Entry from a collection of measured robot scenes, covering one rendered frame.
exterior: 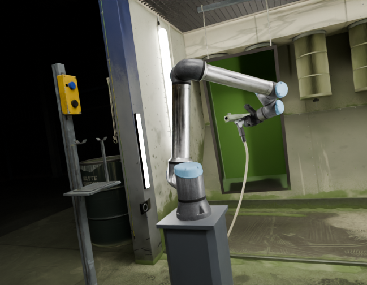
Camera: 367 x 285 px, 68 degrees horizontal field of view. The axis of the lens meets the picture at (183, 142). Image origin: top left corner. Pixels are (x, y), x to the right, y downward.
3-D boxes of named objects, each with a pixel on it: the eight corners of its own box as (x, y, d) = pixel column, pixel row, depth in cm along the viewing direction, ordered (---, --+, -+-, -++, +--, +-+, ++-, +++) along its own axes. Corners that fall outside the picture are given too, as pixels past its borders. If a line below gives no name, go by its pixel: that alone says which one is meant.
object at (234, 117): (236, 142, 190) (227, 112, 193) (231, 145, 194) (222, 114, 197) (275, 135, 220) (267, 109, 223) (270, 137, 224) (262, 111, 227)
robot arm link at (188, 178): (182, 202, 135) (177, 167, 134) (173, 195, 151) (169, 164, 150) (210, 196, 139) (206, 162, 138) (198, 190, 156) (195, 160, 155)
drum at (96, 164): (80, 241, 301) (68, 163, 296) (123, 223, 344) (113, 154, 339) (110, 253, 262) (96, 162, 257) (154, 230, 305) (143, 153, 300)
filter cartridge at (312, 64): (330, 105, 326) (322, 36, 324) (338, 103, 291) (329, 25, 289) (297, 109, 336) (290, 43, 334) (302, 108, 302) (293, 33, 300)
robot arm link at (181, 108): (171, 193, 151) (172, 57, 150) (164, 187, 168) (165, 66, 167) (197, 191, 155) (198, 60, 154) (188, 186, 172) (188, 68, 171)
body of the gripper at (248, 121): (245, 128, 193) (259, 122, 184) (241, 116, 194) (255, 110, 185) (251, 126, 198) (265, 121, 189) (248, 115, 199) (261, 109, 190)
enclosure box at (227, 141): (225, 178, 282) (206, 60, 253) (286, 173, 265) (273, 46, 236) (221, 194, 250) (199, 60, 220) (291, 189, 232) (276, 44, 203)
